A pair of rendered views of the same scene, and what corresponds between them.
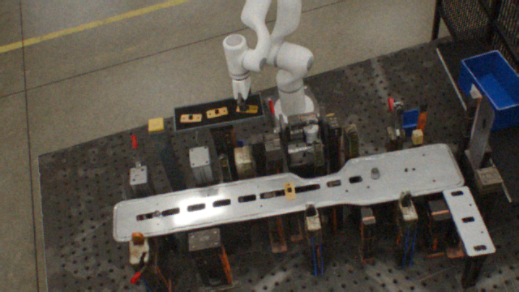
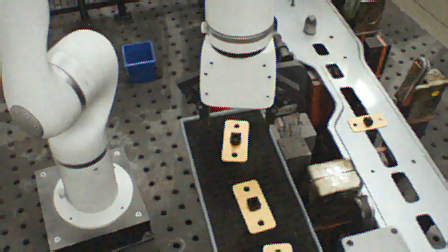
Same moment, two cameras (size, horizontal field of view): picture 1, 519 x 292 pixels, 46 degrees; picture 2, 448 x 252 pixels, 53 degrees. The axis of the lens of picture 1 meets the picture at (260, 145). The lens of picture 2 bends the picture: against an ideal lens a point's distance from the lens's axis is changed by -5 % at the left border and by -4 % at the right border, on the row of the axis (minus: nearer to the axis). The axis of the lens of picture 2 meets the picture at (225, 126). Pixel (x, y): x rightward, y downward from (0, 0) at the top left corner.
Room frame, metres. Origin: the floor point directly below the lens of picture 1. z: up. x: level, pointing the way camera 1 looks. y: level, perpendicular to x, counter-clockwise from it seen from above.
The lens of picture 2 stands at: (1.87, 0.49, 1.73)
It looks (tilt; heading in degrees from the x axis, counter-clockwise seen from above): 48 degrees down; 256
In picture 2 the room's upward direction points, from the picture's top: straight up
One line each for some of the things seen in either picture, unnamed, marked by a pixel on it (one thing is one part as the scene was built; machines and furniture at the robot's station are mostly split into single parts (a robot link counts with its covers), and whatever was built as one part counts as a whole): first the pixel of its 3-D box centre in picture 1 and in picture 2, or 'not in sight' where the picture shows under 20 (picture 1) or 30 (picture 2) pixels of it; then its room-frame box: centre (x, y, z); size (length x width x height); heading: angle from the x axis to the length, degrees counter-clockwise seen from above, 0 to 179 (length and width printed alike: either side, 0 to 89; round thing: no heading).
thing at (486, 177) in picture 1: (481, 202); not in sight; (1.28, -0.82, 0.88); 0.08 x 0.08 x 0.36; 0
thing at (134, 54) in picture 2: (409, 124); (140, 63); (1.85, -0.71, 0.74); 0.11 x 0.10 x 0.09; 90
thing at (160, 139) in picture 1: (169, 159); not in sight; (1.74, 0.41, 0.92); 0.08 x 0.08 x 0.44; 0
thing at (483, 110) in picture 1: (480, 133); not in sight; (1.39, -0.81, 1.17); 0.12 x 0.01 x 0.34; 0
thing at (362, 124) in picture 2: (289, 190); (368, 121); (1.41, -0.08, 1.01); 0.08 x 0.04 x 0.01; 0
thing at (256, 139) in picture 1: (261, 168); (283, 207); (1.62, 0.01, 0.90); 0.05 x 0.05 x 0.40; 0
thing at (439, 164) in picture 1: (285, 194); (374, 130); (1.40, -0.06, 1.00); 1.38 x 0.22 x 0.02; 90
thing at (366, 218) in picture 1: (367, 236); (366, 81); (1.24, -0.36, 0.84); 0.11 x 0.08 x 0.29; 0
